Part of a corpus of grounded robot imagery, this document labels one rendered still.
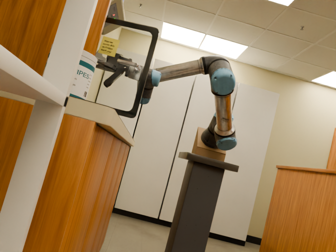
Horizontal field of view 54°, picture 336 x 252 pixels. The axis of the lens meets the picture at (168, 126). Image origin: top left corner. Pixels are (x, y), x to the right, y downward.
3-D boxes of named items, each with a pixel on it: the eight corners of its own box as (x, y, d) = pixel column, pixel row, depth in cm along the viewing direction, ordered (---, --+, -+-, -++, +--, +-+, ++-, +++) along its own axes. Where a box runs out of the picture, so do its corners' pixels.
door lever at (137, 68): (118, 67, 139) (120, 61, 139) (140, 72, 138) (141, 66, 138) (115, 62, 133) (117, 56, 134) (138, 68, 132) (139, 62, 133)
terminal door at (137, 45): (66, 101, 139) (93, 14, 143) (135, 119, 136) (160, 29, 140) (65, 101, 139) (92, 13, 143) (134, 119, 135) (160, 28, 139)
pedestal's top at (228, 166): (222, 169, 227) (223, 163, 227) (237, 172, 195) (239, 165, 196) (177, 157, 224) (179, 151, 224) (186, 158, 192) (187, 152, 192)
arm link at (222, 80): (233, 134, 200) (230, 56, 163) (238, 152, 189) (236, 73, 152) (213, 137, 201) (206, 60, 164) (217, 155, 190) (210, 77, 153)
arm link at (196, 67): (225, 45, 171) (134, 65, 176) (229, 56, 163) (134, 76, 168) (227, 64, 179) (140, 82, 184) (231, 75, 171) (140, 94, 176)
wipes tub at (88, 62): (29, 91, 85) (46, 37, 87) (44, 99, 98) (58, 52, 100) (78, 105, 86) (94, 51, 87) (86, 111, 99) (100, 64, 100)
